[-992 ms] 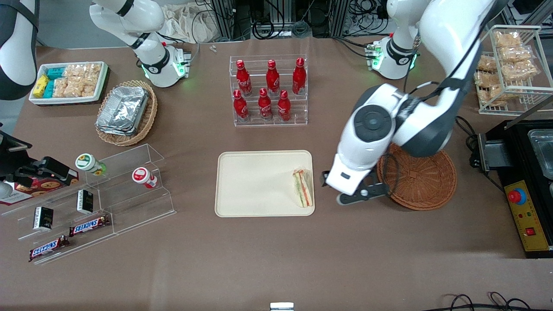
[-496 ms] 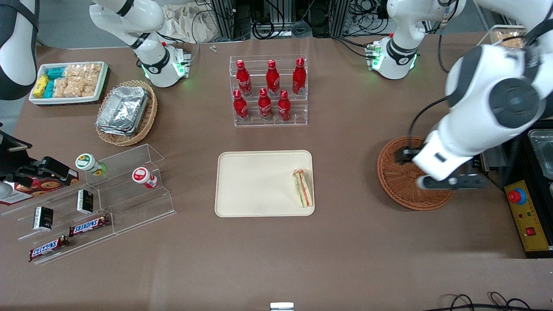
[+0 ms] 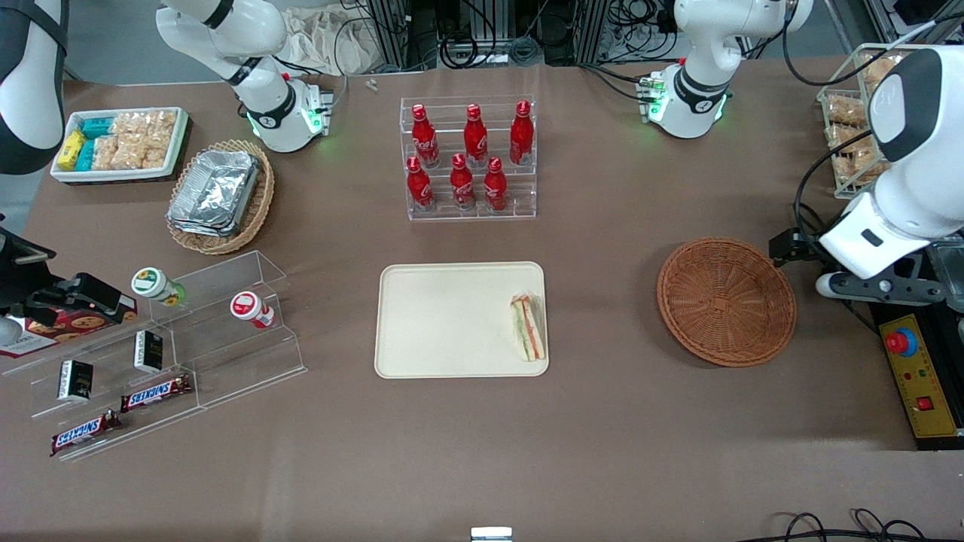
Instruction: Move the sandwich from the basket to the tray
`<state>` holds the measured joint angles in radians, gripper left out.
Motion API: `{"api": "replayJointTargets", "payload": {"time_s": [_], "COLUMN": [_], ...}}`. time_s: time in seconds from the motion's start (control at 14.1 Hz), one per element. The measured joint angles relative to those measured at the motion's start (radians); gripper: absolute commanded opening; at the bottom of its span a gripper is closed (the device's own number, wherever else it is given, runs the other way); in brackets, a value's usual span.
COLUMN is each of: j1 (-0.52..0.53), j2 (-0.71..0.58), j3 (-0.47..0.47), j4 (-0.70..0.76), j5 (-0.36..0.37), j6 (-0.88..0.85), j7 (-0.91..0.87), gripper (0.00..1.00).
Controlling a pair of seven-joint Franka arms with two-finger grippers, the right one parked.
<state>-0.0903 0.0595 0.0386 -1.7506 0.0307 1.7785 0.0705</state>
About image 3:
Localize red lid yogurt cup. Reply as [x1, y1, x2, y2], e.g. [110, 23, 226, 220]
[230, 291, 276, 330]

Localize white cloth bag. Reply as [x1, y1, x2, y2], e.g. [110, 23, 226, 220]
[280, 6, 379, 76]

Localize clear acrylic stepped shelf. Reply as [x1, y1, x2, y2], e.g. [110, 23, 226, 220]
[0, 251, 308, 461]

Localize white rectangular snack tray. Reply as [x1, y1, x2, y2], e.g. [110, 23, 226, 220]
[50, 107, 190, 184]

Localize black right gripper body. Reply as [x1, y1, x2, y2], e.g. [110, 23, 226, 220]
[0, 233, 56, 318]

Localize black floor cables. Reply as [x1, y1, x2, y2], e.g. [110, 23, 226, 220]
[757, 508, 964, 542]

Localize black appliance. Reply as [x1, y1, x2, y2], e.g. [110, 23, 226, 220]
[832, 226, 964, 452]

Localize metal pan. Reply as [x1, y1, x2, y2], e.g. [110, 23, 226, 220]
[930, 237, 964, 296]

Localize red cola bottle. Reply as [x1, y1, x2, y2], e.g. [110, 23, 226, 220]
[463, 104, 488, 168]
[450, 153, 477, 211]
[411, 104, 441, 168]
[406, 156, 435, 212]
[509, 100, 535, 166]
[483, 157, 508, 212]

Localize triangle sandwich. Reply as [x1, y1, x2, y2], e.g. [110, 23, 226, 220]
[510, 292, 548, 363]

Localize white wire rack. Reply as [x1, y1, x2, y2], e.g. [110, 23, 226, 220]
[819, 44, 942, 201]

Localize green lid yogurt cup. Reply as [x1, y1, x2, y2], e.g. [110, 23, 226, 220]
[131, 267, 186, 308]

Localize black cable bundle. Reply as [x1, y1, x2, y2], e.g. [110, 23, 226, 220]
[441, 30, 545, 70]

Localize bagged fried snack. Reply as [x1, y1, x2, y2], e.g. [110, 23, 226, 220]
[825, 124, 874, 155]
[832, 149, 886, 186]
[827, 94, 868, 126]
[862, 56, 901, 87]

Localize clear acrylic bottle rack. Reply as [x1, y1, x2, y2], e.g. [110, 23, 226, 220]
[399, 96, 538, 222]

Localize yellow control panel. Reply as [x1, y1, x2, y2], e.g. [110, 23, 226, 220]
[880, 315, 964, 440]

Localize oval light wicker basket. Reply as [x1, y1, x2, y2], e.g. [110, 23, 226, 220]
[166, 139, 276, 255]

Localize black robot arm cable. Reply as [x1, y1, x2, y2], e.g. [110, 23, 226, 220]
[782, 0, 905, 230]

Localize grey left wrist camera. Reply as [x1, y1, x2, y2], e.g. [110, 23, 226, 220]
[816, 256, 947, 303]

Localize black table cable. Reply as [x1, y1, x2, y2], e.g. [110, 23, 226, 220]
[791, 202, 852, 302]

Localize yellow snack pack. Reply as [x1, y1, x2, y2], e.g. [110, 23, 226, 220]
[57, 129, 87, 172]

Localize small black box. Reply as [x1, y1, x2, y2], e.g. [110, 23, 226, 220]
[58, 360, 95, 402]
[134, 330, 164, 374]

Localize red cookie box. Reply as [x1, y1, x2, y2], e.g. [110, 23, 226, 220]
[0, 296, 139, 359]

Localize aluminium frame profiles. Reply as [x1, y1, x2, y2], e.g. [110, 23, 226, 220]
[368, 0, 612, 72]

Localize beige plastic tray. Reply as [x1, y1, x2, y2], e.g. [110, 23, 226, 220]
[374, 261, 550, 379]

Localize snickers chocolate bar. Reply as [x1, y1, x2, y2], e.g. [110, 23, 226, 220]
[50, 410, 122, 458]
[120, 374, 194, 413]

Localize round brown wicker basket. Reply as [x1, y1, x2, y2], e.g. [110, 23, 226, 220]
[657, 237, 798, 368]

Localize stacked aluminium foil containers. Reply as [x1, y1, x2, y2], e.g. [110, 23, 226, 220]
[166, 149, 261, 238]

